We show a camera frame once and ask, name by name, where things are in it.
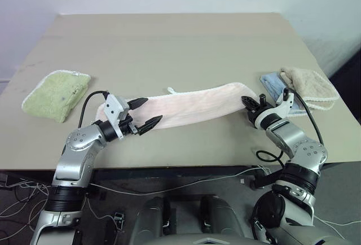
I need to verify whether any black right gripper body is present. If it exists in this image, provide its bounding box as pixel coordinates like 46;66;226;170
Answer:
246;103;276;126

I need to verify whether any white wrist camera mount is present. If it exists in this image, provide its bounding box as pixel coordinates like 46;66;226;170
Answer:
253;88;296;130
103;94;131;139

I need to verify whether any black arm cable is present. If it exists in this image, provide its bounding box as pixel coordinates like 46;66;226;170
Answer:
78;90;110;129
255;87;325;169

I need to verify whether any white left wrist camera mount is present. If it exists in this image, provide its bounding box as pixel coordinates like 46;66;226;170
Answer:
103;94;131;139

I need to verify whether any long white floor cable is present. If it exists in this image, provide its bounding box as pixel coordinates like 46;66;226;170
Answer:
84;165;272;221

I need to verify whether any beige folded towel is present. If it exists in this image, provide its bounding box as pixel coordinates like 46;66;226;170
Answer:
279;65;340;112

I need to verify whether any pink towel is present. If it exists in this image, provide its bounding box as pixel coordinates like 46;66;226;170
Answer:
95;81;259;130

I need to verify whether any dark blue partition panel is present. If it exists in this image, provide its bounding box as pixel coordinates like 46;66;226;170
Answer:
328;37;361;85

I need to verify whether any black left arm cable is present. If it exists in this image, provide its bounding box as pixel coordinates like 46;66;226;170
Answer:
78;90;110;129

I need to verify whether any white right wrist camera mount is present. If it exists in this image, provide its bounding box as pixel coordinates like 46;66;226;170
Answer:
253;88;296;130

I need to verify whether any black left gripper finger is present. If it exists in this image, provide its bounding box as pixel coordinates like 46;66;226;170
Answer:
128;97;149;110
137;115;164;136

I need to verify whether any green folded towel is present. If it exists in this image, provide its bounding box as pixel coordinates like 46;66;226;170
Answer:
21;70;93;124

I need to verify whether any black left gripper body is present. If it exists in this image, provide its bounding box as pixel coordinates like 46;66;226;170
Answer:
119;114;140;137

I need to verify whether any tangled floor cable bundle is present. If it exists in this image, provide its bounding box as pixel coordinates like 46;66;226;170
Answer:
0;173;51;230

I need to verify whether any dark table frame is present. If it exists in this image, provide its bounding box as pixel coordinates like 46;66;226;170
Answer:
0;164;285;193

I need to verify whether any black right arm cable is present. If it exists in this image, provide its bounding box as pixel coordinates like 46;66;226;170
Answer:
255;87;325;169

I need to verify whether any grey rounded leg cover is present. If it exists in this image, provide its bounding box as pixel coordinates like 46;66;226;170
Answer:
132;195;177;245
197;195;249;245

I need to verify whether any blue folded towel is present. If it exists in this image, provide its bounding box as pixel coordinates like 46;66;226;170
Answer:
259;72;307;116

